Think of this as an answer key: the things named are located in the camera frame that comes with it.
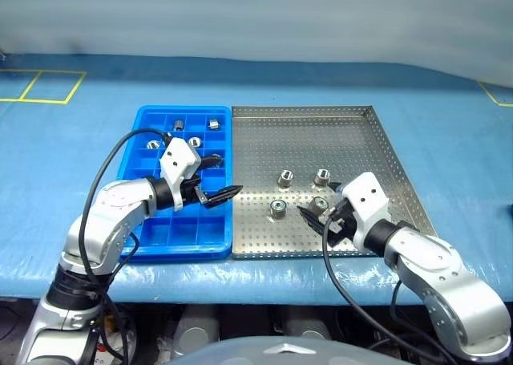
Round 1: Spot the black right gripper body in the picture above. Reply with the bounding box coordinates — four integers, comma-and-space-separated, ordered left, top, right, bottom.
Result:
322, 199, 358, 249

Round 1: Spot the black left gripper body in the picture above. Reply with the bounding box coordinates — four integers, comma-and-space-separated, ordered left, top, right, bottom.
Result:
179, 168, 209, 210

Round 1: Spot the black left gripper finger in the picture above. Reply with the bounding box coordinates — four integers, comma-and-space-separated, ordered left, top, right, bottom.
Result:
199, 156, 224, 171
203, 184, 244, 209

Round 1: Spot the blue compartment tray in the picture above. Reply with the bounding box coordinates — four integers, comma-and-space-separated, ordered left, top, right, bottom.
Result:
118, 104, 234, 264

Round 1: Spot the perforated stainless steel tray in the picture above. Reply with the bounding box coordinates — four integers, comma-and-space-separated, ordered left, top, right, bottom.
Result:
230, 104, 438, 261

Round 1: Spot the silver cylinder under table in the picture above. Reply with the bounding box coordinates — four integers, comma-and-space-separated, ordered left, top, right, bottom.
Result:
172, 306, 221, 358
280, 306, 333, 340

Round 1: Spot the blue plastic table cover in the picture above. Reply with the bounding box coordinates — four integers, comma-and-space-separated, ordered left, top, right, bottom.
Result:
0, 51, 513, 306

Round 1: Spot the grey rounded shell with emblem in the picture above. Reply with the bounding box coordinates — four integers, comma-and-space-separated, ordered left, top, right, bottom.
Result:
172, 336, 406, 365

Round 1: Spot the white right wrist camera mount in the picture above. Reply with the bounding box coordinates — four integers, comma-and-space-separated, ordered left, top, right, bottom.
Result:
339, 172, 392, 250

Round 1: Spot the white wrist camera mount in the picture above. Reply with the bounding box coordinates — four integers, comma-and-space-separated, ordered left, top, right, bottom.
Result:
159, 137, 202, 212
339, 172, 392, 250

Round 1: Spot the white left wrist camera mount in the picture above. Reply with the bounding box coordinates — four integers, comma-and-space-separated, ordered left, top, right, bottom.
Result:
159, 137, 202, 212

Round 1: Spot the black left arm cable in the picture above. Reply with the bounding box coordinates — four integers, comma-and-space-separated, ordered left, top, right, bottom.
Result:
78, 128, 173, 365

